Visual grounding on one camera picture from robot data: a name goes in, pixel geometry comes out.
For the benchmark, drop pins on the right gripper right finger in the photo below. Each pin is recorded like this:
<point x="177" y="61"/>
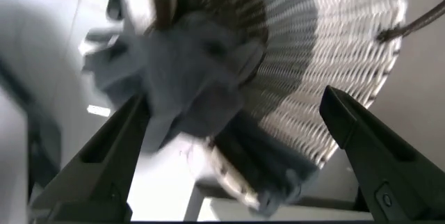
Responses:
<point x="393" y="168"/>

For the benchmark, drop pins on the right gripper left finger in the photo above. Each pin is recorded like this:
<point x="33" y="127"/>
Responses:
<point x="97" y="175"/>

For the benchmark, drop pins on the cream printed garment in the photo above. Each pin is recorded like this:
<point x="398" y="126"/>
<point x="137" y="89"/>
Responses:
<point x="187" y="154"/>

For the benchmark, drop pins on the dark grey long-sleeved shirt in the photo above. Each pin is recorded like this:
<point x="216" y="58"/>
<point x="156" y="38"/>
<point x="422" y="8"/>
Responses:
<point x="187" y="71"/>

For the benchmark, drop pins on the white laundry basket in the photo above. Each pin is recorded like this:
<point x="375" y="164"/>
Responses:
<point x="330" y="43"/>

